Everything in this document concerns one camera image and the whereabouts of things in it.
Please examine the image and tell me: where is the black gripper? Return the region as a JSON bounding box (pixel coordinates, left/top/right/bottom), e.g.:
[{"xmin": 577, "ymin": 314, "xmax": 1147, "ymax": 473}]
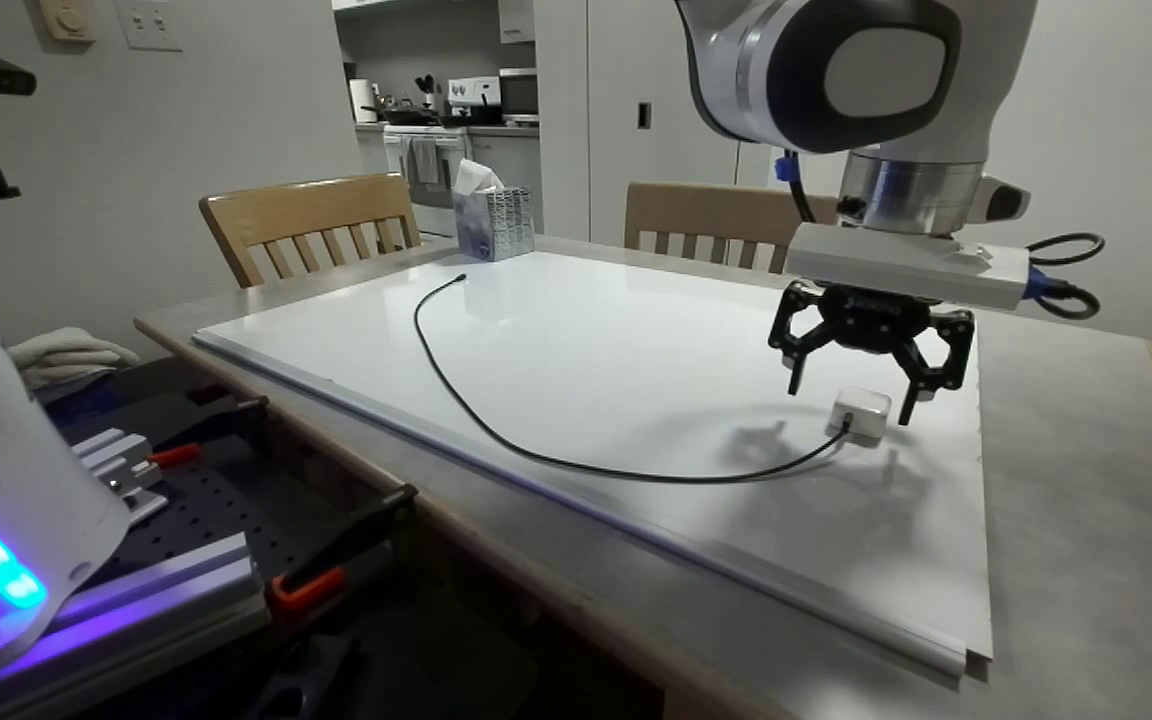
[{"xmin": 767, "ymin": 279, "xmax": 981, "ymax": 433}]

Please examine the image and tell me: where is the black cable white plug charger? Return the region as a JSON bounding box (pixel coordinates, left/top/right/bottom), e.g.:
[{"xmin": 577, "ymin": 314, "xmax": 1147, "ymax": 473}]
[{"xmin": 409, "ymin": 268, "xmax": 902, "ymax": 488}]

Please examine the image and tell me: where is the slatted wooden chair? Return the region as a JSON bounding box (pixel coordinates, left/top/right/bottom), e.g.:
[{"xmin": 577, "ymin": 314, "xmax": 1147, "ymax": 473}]
[
  {"xmin": 622, "ymin": 175, "xmax": 850, "ymax": 275},
  {"xmin": 198, "ymin": 168, "xmax": 430, "ymax": 293}
]

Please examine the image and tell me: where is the white whiteboard sheet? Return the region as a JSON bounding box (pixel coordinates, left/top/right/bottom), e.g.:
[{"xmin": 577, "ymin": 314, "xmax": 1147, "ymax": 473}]
[{"xmin": 188, "ymin": 240, "xmax": 999, "ymax": 686}]

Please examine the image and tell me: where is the white single closet door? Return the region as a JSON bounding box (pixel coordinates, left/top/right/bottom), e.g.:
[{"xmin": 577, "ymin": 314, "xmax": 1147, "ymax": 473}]
[{"xmin": 586, "ymin": 0, "xmax": 709, "ymax": 251}]

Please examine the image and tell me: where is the white room door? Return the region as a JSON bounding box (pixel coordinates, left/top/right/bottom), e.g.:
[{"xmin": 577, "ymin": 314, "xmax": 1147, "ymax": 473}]
[{"xmin": 987, "ymin": 0, "xmax": 1152, "ymax": 346}]

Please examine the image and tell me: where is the purple tissue box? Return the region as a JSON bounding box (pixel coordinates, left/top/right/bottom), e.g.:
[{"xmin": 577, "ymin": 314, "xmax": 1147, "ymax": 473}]
[{"xmin": 451, "ymin": 184, "xmax": 539, "ymax": 268}]

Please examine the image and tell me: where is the white tissue paper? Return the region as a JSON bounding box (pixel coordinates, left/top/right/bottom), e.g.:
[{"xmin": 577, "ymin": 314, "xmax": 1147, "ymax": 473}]
[{"xmin": 450, "ymin": 157, "xmax": 507, "ymax": 203}]

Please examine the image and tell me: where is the white microwave oven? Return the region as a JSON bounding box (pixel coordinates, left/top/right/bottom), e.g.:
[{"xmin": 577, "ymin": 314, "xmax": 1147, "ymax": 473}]
[{"xmin": 445, "ymin": 71, "xmax": 507, "ymax": 114}]

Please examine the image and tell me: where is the orange black bar clamp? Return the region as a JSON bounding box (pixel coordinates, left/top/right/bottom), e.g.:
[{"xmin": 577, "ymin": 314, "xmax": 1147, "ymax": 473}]
[
  {"xmin": 266, "ymin": 482, "xmax": 425, "ymax": 623},
  {"xmin": 133, "ymin": 392, "xmax": 274, "ymax": 473}
]

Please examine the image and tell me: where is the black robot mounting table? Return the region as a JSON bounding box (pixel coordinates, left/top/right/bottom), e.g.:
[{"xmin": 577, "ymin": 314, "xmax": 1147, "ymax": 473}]
[{"xmin": 37, "ymin": 355, "xmax": 425, "ymax": 677}]

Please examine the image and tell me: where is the white folded cloth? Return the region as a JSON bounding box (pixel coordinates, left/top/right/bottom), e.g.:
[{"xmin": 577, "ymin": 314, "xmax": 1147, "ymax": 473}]
[{"xmin": 7, "ymin": 326, "xmax": 144, "ymax": 401}]

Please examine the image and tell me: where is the beige round thermostat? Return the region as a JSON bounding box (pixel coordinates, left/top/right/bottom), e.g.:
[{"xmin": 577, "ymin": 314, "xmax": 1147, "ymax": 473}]
[{"xmin": 30, "ymin": 0, "xmax": 99, "ymax": 56}]

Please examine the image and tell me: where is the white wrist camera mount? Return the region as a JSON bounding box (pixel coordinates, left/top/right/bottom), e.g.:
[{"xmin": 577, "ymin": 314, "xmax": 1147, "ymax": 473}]
[{"xmin": 784, "ymin": 217, "xmax": 1036, "ymax": 316}]

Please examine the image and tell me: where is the silver aluminium rail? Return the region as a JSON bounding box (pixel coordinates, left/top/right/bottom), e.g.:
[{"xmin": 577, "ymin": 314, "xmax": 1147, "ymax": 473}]
[{"xmin": 0, "ymin": 529, "xmax": 267, "ymax": 717}]

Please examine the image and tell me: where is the silver metal bracket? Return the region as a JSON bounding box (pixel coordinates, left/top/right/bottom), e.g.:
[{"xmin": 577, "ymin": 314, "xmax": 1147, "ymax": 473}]
[{"xmin": 68, "ymin": 424, "xmax": 177, "ymax": 529}]

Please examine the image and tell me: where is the white double switch plate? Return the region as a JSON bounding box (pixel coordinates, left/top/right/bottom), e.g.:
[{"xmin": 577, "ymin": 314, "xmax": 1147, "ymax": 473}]
[{"xmin": 111, "ymin": 0, "xmax": 188, "ymax": 56}]

